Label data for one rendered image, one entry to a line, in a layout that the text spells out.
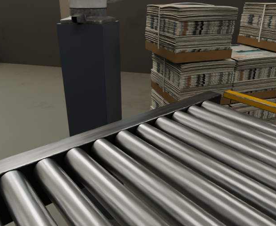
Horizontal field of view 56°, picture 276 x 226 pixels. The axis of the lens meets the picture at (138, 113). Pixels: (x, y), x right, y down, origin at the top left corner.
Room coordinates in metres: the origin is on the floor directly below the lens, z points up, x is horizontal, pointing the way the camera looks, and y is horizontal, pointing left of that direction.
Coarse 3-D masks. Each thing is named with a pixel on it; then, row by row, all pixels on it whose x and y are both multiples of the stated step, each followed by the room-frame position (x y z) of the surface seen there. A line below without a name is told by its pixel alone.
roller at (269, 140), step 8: (192, 112) 0.70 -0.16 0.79; (200, 112) 0.69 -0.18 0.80; (208, 112) 0.68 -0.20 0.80; (208, 120) 0.65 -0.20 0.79; (216, 120) 0.64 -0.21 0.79; (224, 120) 0.63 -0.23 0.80; (232, 120) 0.62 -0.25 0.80; (224, 128) 0.61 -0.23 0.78; (232, 128) 0.60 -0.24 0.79; (240, 128) 0.59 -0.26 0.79; (248, 128) 0.58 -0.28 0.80; (248, 136) 0.56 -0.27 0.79; (256, 136) 0.55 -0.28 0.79; (264, 136) 0.54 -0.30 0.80; (272, 136) 0.54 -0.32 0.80; (264, 144) 0.53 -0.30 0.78; (272, 144) 0.52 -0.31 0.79
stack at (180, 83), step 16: (240, 48) 1.51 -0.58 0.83; (256, 48) 1.53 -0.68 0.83; (160, 64) 1.37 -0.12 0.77; (176, 64) 1.18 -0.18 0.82; (192, 64) 1.15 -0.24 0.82; (208, 64) 1.17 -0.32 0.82; (224, 64) 1.20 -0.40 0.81; (240, 64) 1.23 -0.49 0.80; (256, 64) 1.27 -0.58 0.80; (272, 64) 1.30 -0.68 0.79; (160, 80) 1.35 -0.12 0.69; (176, 80) 1.18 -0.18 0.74; (192, 80) 1.15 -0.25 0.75; (208, 80) 1.17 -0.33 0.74; (224, 80) 1.20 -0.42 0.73; (240, 80) 1.24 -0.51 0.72; (256, 80) 1.27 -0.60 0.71; (272, 80) 1.30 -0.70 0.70; (160, 96) 1.35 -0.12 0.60; (176, 96) 1.17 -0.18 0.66; (256, 112) 1.28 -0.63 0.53
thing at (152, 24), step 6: (150, 6) 1.43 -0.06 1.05; (156, 6) 1.34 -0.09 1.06; (150, 12) 1.42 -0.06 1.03; (156, 12) 1.37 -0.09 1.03; (150, 18) 1.42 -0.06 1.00; (156, 18) 1.33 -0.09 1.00; (150, 24) 1.43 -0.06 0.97; (156, 24) 1.34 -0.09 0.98; (150, 30) 1.40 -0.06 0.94; (156, 30) 1.33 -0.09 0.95; (150, 36) 1.39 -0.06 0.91; (150, 42) 1.41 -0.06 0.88
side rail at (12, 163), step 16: (192, 96) 0.80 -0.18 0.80; (208, 96) 0.80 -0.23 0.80; (144, 112) 0.68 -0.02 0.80; (160, 112) 0.68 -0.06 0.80; (96, 128) 0.58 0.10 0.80; (112, 128) 0.58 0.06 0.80; (128, 128) 0.58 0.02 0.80; (48, 144) 0.50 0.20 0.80; (64, 144) 0.50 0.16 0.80; (80, 144) 0.50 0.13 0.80; (0, 160) 0.44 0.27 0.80; (16, 160) 0.44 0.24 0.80; (32, 160) 0.44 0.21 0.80; (96, 160) 0.52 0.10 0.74; (0, 176) 0.39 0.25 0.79; (32, 176) 0.43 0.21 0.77; (0, 208) 0.39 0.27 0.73
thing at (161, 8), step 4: (160, 8) 1.31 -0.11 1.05; (160, 12) 1.30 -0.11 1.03; (160, 16) 1.30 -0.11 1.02; (160, 20) 1.30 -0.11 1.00; (160, 24) 1.30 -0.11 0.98; (160, 28) 1.30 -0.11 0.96; (156, 32) 1.32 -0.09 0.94; (160, 32) 1.28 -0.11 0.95; (156, 36) 1.32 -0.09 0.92; (160, 36) 1.28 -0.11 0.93; (156, 40) 1.32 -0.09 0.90; (160, 40) 1.27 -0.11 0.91; (160, 44) 1.27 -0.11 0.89
